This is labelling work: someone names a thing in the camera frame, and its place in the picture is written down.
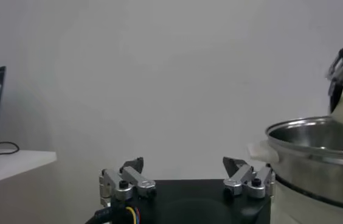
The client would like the stainless steel steamer basket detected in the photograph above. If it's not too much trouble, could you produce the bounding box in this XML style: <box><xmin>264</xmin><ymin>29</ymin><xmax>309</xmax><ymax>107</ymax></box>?
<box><xmin>247</xmin><ymin>115</ymin><xmax>343</xmax><ymax>214</ymax></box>

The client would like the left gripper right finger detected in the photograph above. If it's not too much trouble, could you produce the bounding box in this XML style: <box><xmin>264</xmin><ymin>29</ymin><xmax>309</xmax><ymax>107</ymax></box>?
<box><xmin>222</xmin><ymin>156</ymin><xmax>276</xmax><ymax>200</ymax></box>

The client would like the white electric pot base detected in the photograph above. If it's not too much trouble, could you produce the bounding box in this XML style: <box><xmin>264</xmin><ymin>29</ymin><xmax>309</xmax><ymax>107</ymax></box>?
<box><xmin>270</xmin><ymin>175</ymin><xmax>343</xmax><ymax>224</ymax></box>

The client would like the white side table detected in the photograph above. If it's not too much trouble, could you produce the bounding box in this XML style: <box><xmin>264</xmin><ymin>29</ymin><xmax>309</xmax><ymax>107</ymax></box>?
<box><xmin>0</xmin><ymin>149</ymin><xmax>58</xmax><ymax>189</ymax></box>

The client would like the coloured wire bundle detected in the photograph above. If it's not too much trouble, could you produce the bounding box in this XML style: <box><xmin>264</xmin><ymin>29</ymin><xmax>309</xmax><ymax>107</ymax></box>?
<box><xmin>125</xmin><ymin>206</ymin><xmax>141</xmax><ymax>224</ymax></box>

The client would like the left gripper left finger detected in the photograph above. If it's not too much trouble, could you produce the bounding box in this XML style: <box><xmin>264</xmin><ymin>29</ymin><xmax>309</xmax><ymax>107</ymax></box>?
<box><xmin>99</xmin><ymin>156</ymin><xmax>158</xmax><ymax>208</ymax></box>

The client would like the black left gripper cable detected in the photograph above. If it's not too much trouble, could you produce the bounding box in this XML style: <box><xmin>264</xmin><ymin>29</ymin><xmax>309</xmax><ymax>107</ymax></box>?
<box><xmin>85</xmin><ymin>206</ymin><xmax>115</xmax><ymax>224</ymax></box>

